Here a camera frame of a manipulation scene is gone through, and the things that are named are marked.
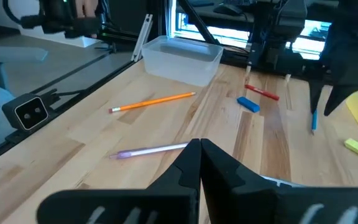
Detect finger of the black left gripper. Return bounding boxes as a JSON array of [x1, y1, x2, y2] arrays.
[[308, 78, 325, 114], [323, 84, 358, 117]]

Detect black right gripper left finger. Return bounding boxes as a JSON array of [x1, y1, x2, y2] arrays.
[[37, 138, 202, 224]]

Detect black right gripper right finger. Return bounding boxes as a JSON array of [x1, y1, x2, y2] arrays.
[[200, 138, 358, 224]]

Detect light blue pencil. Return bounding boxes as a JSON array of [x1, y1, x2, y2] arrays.
[[311, 108, 318, 135]]

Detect clear purple pen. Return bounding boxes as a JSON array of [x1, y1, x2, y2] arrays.
[[109, 141, 190, 160]]

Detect blue eraser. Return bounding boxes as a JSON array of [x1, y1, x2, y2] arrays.
[[237, 96, 260, 113]]

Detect orange pencil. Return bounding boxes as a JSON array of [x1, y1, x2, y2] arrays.
[[108, 91, 197, 114]]

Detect red crayon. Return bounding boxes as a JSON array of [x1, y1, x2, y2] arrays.
[[244, 83, 280, 101]]

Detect black computer mouse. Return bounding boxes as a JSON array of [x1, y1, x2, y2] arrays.
[[213, 3, 244, 16]]

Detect clear plastic bin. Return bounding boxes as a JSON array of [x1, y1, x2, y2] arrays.
[[141, 35, 224, 87]]

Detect small square grey box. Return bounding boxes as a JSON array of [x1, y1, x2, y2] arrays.
[[1, 93, 50, 132]]

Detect white aluminium profile piece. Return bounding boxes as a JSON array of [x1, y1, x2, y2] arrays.
[[131, 14, 154, 62]]

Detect person's hand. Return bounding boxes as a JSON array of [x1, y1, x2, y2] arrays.
[[75, 0, 99, 18]]

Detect black diagonal frame brace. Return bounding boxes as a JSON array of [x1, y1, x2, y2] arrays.
[[177, 0, 220, 46]]

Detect black table frame rail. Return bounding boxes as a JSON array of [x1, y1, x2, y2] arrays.
[[0, 51, 136, 169]]

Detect black teleoperation handle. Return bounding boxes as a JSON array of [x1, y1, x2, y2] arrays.
[[3, 0, 105, 40]]

